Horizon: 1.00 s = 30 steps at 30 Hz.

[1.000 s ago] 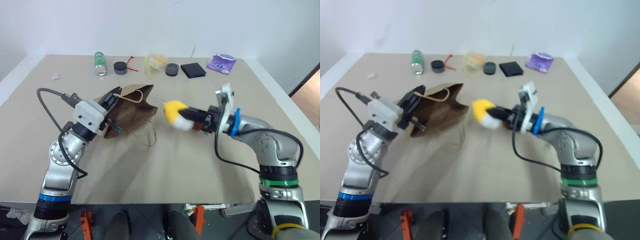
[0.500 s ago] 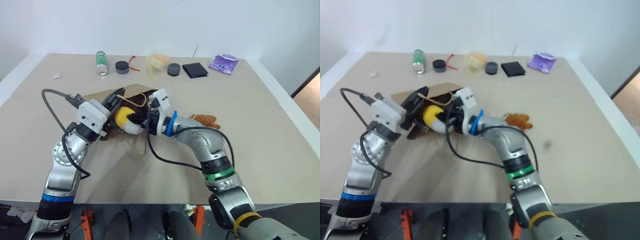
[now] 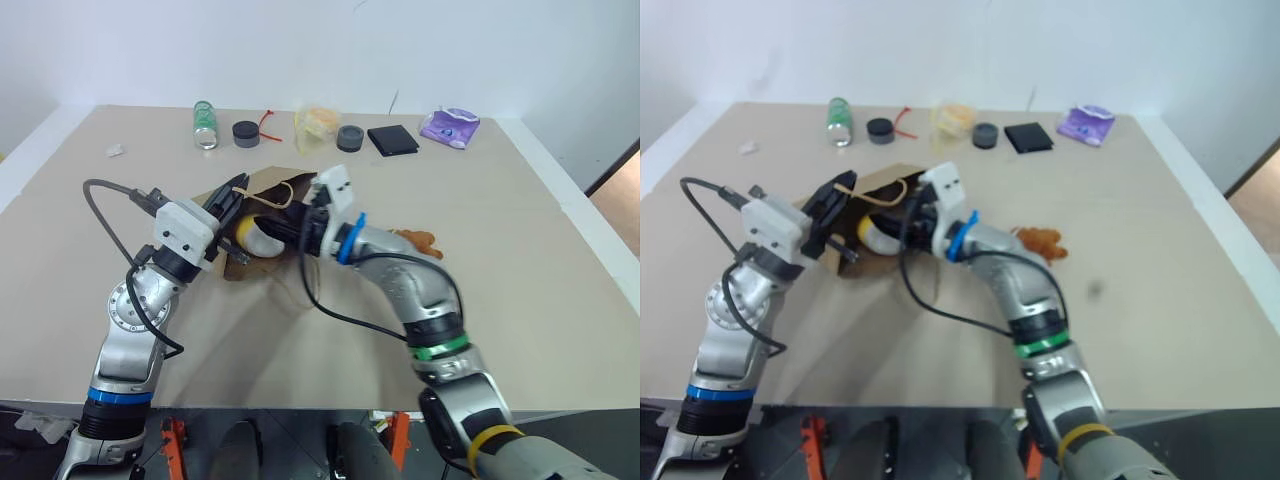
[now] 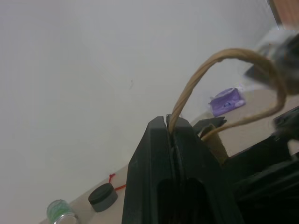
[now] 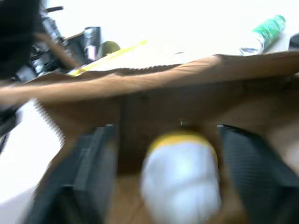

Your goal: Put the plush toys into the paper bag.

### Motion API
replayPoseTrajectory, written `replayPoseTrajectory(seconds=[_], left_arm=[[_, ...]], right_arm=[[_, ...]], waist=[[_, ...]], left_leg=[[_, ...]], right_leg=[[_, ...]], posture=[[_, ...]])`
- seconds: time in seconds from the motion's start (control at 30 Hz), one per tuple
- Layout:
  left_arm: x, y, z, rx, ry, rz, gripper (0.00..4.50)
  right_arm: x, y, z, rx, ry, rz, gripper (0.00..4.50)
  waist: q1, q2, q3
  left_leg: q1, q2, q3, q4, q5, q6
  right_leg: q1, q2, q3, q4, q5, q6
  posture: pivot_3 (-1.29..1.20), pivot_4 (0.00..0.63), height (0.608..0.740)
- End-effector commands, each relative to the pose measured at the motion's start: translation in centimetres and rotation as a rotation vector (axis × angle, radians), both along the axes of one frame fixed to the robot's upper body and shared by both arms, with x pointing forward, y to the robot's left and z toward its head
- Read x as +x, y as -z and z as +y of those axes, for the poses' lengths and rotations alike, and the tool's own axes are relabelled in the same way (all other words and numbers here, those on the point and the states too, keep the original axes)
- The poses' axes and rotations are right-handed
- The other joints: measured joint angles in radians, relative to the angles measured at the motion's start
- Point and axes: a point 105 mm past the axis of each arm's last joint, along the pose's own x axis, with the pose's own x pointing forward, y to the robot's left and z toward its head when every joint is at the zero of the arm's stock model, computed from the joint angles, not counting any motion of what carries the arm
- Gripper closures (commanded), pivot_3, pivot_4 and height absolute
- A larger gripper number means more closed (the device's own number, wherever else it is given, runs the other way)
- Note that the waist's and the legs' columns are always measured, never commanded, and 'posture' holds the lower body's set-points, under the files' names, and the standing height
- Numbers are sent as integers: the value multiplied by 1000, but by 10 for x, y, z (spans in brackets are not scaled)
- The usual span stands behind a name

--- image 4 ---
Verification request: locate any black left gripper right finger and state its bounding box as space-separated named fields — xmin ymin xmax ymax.
xmin=172 ymin=117 xmax=245 ymax=224

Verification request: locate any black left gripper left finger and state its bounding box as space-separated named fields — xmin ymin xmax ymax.
xmin=121 ymin=116 xmax=176 ymax=224

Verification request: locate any grey jar with black lid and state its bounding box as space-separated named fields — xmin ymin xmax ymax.
xmin=88 ymin=182 xmax=118 ymax=213

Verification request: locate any purple tissue pack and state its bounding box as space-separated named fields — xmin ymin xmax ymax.
xmin=208 ymin=87 xmax=246 ymax=118

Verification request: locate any green glass jar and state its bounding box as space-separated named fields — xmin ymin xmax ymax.
xmin=46 ymin=199 xmax=79 ymax=224

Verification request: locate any brown wooden panel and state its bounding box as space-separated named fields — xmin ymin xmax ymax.
xmin=268 ymin=0 xmax=299 ymax=30

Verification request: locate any red string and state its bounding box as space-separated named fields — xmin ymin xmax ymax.
xmin=108 ymin=173 xmax=127 ymax=190

